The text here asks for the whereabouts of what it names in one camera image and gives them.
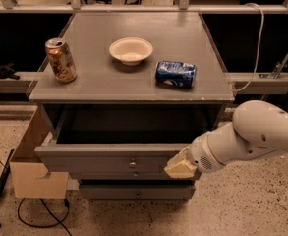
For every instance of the grey top drawer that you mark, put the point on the grey top drawer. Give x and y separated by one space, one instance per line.
82 160

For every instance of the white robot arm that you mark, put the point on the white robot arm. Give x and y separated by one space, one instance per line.
258 129

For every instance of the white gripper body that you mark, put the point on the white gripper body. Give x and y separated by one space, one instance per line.
199 155

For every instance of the grey middle drawer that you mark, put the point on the grey middle drawer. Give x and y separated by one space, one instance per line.
128 176

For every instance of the gold soda can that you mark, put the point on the gold soda can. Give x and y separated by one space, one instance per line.
61 60

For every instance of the grey drawer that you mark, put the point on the grey drawer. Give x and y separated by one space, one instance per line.
82 160
137 192
128 176

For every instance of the grey bottom drawer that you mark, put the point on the grey bottom drawer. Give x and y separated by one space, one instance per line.
137 192

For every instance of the crushed blue soda can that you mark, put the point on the crushed blue soda can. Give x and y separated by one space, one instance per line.
175 74

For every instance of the white ceramic bowl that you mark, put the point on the white ceramic bowl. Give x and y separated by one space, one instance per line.
131 51

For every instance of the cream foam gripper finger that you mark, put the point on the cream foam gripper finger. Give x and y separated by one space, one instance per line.
182 165

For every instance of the metal frame rail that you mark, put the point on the metal frame rail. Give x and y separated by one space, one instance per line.
203 9

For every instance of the light wooden side panel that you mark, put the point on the light wooden side panel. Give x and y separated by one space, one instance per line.
31 178

